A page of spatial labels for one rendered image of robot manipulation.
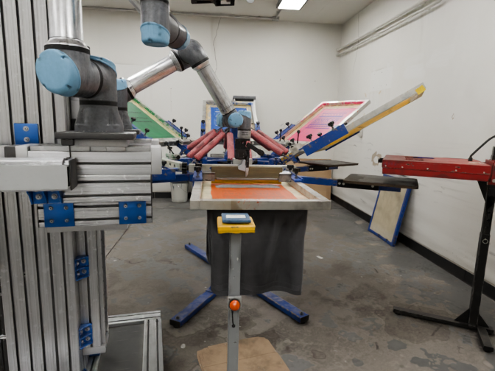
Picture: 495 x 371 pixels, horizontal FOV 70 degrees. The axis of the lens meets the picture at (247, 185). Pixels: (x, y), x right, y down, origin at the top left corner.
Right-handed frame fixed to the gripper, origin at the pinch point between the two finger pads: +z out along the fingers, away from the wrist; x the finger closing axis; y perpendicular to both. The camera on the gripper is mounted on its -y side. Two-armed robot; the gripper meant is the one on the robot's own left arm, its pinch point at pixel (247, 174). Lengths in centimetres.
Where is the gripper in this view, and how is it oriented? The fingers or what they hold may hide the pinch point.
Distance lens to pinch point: 202.7
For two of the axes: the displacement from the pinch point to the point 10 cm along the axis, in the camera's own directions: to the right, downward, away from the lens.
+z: -0.3, 9.9, 1.7
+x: 1.1, 1.7, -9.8
